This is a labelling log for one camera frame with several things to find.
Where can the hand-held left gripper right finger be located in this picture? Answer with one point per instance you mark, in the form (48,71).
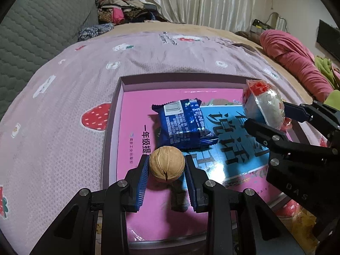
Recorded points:
(191,186)

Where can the green blanket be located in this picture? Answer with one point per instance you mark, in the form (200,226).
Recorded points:
(328,70)

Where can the black television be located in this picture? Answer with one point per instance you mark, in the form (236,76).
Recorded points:
(329,41)

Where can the black yellow bag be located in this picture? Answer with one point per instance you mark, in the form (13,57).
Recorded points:
(258,24)

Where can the purple cardboard box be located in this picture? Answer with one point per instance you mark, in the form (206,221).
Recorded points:
(114,127)

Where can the pink quilt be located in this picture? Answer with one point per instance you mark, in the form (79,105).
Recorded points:
(292,55)

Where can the grey quilted sofa cover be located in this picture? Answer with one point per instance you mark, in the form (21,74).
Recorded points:
(32,32)

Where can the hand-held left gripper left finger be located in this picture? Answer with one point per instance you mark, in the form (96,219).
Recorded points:
(142,186)

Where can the pile of clothes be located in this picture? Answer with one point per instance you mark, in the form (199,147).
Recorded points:
(124,5)

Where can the walnut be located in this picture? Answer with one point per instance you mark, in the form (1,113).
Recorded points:
(166,163)

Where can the blue patterned cloth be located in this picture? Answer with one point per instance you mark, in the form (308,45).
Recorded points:
(93,31)

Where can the blue cookie packet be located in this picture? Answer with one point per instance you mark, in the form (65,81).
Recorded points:
(183,123)

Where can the white red surprise egg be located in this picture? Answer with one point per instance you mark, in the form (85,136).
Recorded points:
(261,106)

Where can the small table mirror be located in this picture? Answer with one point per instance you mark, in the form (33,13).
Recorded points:
(277,22)

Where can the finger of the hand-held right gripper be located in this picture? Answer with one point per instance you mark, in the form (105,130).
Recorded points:
(265,135)
(294,110)

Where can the pink picture book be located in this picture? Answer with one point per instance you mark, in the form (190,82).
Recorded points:
(132,117)

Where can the white curtain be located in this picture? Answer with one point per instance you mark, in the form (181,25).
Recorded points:
(199,0)

